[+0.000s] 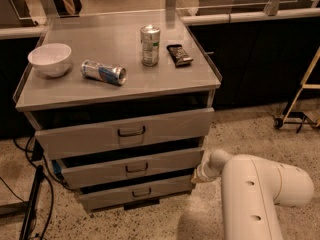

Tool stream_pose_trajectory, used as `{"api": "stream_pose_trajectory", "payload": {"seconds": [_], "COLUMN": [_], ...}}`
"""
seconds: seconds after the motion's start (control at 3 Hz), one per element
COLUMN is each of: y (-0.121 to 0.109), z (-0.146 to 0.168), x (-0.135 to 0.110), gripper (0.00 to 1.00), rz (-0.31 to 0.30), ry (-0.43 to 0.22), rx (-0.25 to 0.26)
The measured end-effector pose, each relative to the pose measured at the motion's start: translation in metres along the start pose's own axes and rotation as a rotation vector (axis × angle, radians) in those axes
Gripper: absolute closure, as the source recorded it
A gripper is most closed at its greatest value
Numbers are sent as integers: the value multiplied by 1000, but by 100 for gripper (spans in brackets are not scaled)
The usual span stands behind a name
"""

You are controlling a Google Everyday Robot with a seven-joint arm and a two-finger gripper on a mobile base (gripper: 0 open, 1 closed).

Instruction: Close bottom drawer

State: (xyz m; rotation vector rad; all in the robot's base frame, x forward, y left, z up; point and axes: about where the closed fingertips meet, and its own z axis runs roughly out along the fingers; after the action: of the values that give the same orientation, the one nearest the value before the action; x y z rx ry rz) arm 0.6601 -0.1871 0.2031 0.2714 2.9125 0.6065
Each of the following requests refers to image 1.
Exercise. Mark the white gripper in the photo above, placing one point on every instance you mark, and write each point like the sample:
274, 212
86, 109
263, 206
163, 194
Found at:
209, 171

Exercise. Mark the grey bottom drawer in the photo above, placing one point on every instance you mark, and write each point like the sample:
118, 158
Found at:
136, 190

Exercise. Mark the grey drawer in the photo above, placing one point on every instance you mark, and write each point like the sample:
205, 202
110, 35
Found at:
136, 190
130, 168
113, 135

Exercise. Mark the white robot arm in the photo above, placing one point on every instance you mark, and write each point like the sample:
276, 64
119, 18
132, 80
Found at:
251, 189

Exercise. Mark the grey metal drawer cabinet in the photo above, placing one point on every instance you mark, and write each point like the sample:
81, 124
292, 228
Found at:
114, 40

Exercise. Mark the grey middle drawer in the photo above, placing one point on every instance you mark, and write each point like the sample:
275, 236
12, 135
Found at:
130, 168

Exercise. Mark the grey top drawer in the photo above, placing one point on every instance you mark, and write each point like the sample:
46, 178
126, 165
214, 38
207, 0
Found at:
113, 135

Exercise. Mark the dark chocolate bar wrapper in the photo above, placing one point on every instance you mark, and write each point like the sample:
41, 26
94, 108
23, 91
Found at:
179, 56

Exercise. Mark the blue silver can lying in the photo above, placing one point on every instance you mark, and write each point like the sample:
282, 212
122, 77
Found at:
113, 75

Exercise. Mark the silver green upright can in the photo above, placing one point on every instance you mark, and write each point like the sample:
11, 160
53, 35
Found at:
150, 40

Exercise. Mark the black metal floor bar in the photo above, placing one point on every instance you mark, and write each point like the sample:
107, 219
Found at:
31, 204

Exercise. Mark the white ceramic bowl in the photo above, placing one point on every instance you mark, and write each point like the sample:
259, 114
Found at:
53, 59

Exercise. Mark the yellow wheeled cart frame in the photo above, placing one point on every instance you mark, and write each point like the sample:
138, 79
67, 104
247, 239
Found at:
289, 116

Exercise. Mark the white counter rail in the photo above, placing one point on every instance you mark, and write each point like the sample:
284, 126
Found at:
249, 17

